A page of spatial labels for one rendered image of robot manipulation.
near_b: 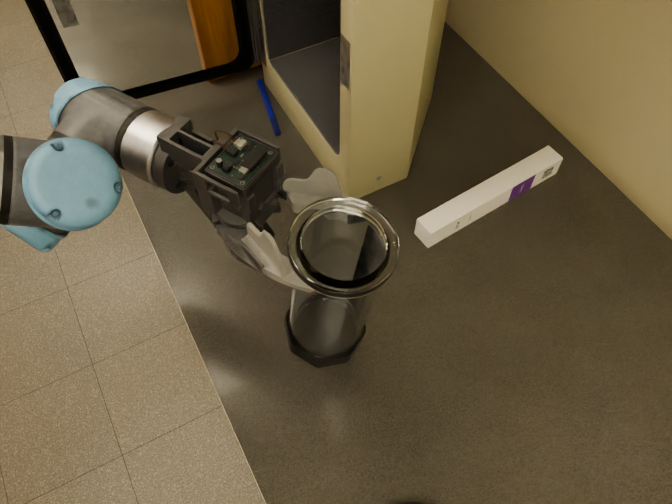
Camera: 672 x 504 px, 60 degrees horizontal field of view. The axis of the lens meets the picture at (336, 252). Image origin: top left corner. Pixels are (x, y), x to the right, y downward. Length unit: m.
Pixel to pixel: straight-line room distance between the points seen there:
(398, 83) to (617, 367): 0.47
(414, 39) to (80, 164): 0.44
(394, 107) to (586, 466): 0.52
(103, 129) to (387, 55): 0.35
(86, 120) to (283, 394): 0.40
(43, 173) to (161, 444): 1.36
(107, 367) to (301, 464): 1.25
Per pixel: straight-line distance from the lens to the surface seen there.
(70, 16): 0.96
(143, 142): 0.64
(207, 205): 0.60
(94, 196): 0.52
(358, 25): 0.71
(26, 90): 2.86
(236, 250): 0.59
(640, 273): 0.97
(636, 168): 1.06
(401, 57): 0.78
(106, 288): 2.07
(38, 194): 0.51
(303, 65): 1.05
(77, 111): 0.69
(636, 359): 0.89
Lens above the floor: 1.67
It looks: 56 degrees down
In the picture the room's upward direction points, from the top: straight up
